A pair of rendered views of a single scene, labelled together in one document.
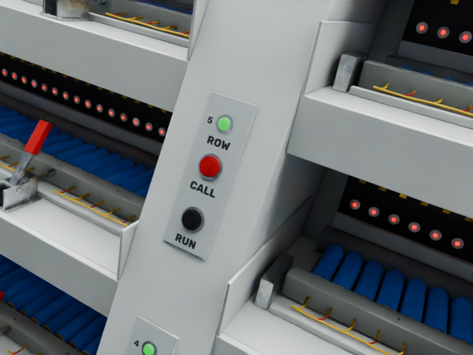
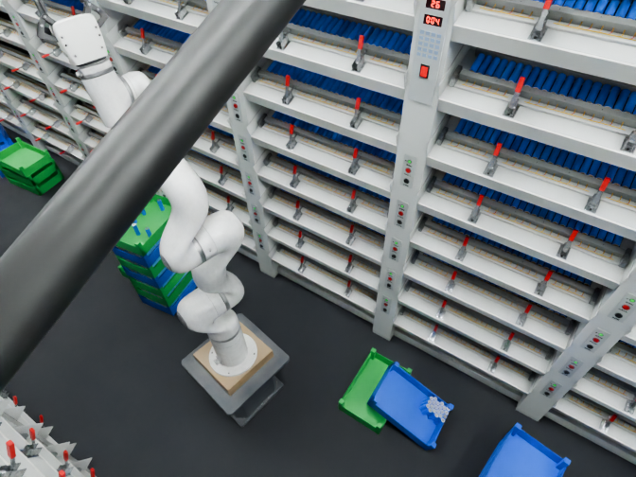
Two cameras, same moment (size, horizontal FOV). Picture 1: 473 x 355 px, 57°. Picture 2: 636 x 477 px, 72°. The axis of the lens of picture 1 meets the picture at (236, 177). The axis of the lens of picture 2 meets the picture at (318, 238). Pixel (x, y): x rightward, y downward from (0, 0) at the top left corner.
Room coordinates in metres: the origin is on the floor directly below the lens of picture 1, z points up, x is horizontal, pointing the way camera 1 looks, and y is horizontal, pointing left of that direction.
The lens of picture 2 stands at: (-0.77, 0.04, 1.94)
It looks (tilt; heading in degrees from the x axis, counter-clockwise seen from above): 49 degrees down; 14
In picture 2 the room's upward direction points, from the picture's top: 2 degrees counter-clockwise
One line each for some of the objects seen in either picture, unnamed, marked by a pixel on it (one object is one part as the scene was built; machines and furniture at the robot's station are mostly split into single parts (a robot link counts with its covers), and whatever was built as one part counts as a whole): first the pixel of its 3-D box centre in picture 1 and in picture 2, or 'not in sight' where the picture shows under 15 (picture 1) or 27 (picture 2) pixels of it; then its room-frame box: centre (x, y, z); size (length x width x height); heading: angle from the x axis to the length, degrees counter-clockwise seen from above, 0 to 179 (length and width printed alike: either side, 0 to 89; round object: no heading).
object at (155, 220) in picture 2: not in sight; (145, 220); (0.39, 1.13, 0.52); 0.30 x 0.20 x 0.08; 168
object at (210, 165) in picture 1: (210, 167); not in sight; (0.33, 0.02, 1.04); 0.02 x 0.01 x 0.02; 69
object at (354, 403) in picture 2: not in sight; (375, 389); (0.04, 0.01, 0.04); 0.30 x 0.20 x 0.08; 159
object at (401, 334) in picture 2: not in sight; (332, 284); (0.56, 0.31, 0.03); 2.19 x 0.16 x 0.05; 69
